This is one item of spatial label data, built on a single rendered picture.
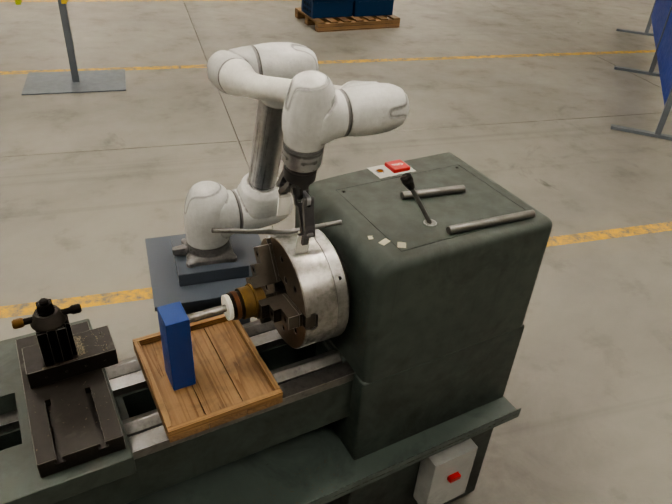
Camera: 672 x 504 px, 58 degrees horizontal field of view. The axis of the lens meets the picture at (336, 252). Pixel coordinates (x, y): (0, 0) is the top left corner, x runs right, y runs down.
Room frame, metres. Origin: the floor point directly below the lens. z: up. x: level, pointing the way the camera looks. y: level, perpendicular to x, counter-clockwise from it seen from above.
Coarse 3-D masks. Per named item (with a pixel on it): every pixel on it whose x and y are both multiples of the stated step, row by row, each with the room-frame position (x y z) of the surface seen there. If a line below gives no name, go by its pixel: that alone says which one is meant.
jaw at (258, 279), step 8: (256, 248) 1.34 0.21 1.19; (264, 248) 1.33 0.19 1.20; (272, 248) 1.34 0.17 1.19; (256, 256) 1.34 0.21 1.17; (264, 256) 1.32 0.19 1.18; (272, 256) 1.33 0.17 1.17; (256, 264) 1.30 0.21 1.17; (264, 264) 1.31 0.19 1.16; (272, 264) 1.32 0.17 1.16; (256, 272) 1.29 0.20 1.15; (264, 272) 1.30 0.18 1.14; (272, 272) 1.31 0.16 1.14; (248, 280) 1.28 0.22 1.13; (256, 280) 1.28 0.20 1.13; (264, 280) 1.28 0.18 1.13; (272, 280) 1.29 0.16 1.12
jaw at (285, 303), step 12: (264, 300) 1.23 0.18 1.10; (276, 300) 1.24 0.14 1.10; (288, 300) 1.24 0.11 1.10; (264, 312) 1.21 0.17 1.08; (276, 312) 1.19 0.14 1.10; (288, 312) 1.19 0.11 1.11; (300, 312) 1.19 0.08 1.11; (288, 324) 1.16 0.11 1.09; (300, 324) 1.18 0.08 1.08; (312, 324) 1.18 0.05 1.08
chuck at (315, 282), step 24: (264, 240) 1.39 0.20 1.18; (288, 240) 1.32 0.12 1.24; (312, 240) 1.33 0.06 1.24; (288, 264) 1.26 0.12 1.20; (312, 264) 1.25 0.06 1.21; (264, 288) 1.39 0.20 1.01; (288, 288) 1.26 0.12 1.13; (312, 288) 1.20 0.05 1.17; (312, 312) 1.18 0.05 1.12; (336, 312) 1.21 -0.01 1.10; (288, 336) 1.25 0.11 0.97; (312, 336) 1.18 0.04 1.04
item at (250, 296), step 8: (240, 288) 1.25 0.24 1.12; (248, 288) 1.25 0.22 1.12; (256, 288) 1.27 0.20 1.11; (232, 296) 1.22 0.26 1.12; (240, 296) 1.23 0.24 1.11; (248, 296) 1.23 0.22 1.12; (256, 296) 1.23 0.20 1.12; (264, 296) 1.25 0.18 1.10; (240, 304) 1.21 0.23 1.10; (248, 304) 1.21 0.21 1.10; (256, 304) 1.22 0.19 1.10; (240, 312) 1.20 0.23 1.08; (248, 312) 1.21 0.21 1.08; (256, 312) 1.22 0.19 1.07
